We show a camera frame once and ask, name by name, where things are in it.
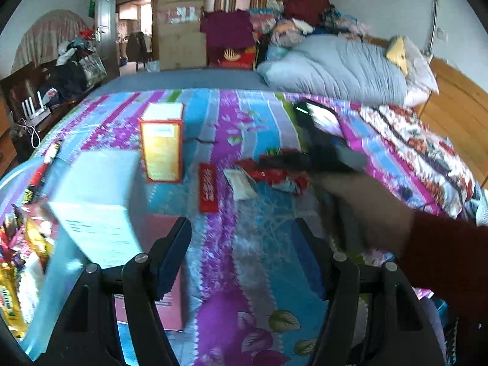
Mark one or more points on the red gift box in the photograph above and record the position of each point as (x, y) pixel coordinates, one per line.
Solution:
(237, 58)

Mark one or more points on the clear plastic storage bin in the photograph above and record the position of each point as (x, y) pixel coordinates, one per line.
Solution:
(49, 312)

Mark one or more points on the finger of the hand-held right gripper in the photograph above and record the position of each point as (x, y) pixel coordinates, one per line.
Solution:
(289, 160)

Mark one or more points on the person's right hand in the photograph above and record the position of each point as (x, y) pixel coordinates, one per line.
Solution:
(366, 209)

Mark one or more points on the maroon cloth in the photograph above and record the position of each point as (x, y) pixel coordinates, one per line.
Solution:
(227, 26)

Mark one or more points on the yellow box with red border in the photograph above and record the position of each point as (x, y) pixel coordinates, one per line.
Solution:
(162, 148)

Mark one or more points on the white pillow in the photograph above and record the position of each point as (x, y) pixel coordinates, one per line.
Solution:
(417, 68)

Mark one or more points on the pink cloth covered furniture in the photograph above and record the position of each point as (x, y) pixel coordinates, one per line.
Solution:
(47, 36)

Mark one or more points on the flat red sugar packet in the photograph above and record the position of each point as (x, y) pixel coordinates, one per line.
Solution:
(208, 188)

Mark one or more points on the grey blue duvet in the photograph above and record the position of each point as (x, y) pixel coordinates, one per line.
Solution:
(335, 68)

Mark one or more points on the pink cardboard box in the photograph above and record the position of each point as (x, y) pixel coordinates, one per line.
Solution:
(167, 308)

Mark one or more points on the pile of colourful clothes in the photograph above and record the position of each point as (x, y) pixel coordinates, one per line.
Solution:
(305, 19)

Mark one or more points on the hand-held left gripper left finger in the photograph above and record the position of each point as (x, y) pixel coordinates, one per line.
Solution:
(170, 263)

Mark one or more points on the pile of snack packets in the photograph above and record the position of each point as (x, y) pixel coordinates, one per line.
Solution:
(19, 255)

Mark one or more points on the floral patchwork quilt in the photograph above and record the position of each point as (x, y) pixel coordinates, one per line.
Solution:
(419, 152)

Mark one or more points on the brown door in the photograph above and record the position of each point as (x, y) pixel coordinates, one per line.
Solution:
(106, 34)

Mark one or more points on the white cardboard box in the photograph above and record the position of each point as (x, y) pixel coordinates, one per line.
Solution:
(99, 206)

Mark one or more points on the plaid woven bag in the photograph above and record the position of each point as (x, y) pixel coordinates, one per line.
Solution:
(92, 69)

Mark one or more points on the red snack packet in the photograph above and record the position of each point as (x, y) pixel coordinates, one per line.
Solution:
(263, 173)
(293, 185)

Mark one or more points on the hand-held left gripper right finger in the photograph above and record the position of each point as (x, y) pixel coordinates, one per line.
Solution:
(309, 268)

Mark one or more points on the white router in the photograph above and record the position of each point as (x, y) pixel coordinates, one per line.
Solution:
(32, 108)

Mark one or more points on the chair draped with clothes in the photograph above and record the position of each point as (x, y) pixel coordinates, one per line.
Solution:
(136, 47)

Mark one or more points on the dark wooden cabinet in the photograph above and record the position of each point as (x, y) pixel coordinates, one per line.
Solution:
(23, 84)

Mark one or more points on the person's leg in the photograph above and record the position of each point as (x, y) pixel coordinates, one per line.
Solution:
(438, 331)

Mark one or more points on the stack of brown cardboard boxes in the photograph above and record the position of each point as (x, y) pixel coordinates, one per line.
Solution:
(181, 34)

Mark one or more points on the wooden headboard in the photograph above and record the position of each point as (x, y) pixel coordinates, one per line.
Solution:
(457, 103)

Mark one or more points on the pale patterned sachet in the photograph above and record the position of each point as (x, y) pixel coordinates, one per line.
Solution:
(240, 185)

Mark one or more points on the metal wall pole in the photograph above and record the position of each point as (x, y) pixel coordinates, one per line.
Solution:
(433, 11)

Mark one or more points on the colourful striped floral bedsheet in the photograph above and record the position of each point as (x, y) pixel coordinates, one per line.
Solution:
(236, 236)

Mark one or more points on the small dark strip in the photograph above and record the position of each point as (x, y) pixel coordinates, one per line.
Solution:
(202, 139)

